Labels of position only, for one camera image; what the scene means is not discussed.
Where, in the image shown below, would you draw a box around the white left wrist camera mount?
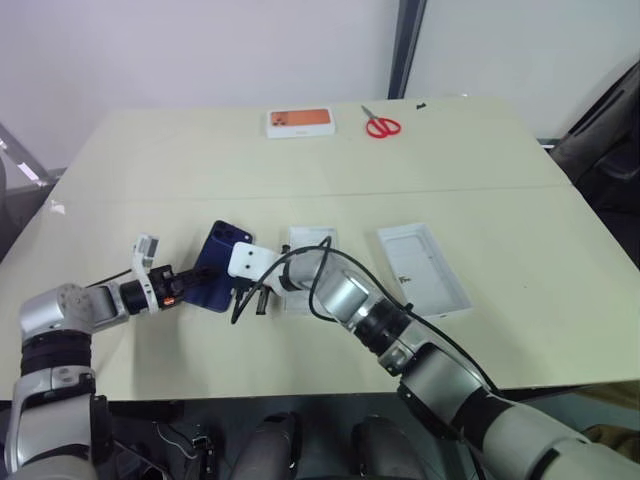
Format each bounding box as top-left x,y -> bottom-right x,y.
131,231 -> 164,317

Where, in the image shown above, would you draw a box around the olive green cloth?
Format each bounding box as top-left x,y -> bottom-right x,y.
582,423 -> 640,454

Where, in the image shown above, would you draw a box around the black equipment under table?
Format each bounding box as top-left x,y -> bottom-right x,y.
105,398 -> 224,480

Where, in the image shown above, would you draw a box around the white phone box lid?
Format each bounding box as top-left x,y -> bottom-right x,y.
376,221 -> 474,321

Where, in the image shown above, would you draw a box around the white box with orange phone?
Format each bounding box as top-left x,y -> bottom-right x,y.
264,105 -> 339,140

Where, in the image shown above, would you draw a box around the white phone box base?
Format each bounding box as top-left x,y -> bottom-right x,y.
281,224 -> 342,317

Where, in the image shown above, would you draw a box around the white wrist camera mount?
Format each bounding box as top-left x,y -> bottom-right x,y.
131,231 -> 164,317
227,241 -> 277,292

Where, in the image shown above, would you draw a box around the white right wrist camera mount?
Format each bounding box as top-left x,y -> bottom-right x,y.
227,241 -> 277,292

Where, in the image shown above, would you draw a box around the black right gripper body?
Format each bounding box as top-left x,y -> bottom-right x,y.
233,277 -> 275,302

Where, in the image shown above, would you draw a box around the dark rounded shape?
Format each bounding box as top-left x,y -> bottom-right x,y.
351,413 -> 417,480
243,411 -> 305,480

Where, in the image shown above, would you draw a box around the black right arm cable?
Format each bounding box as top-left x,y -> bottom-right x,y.
229,235 -> 501,396

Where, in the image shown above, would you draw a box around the dark grey upright post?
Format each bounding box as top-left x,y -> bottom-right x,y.
386,0 -> 429,100

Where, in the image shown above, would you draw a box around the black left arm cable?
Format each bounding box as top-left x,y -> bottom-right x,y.
83,268 -> 135,290

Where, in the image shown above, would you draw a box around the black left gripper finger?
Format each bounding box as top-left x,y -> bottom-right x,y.
175,280 -> 214,303
175,267 -> 222,284

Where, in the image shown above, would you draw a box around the red handled scissors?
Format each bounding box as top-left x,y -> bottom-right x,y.
360,104 -> 403,140

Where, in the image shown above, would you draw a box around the dark blue smartphone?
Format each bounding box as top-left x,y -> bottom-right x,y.
191,219 -> 257,315

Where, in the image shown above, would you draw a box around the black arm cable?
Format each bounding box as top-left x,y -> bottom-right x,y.
83,268 -> 135,290
229,235 -> 501,396

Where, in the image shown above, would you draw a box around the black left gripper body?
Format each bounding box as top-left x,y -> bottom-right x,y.
148,265 -> 182,313

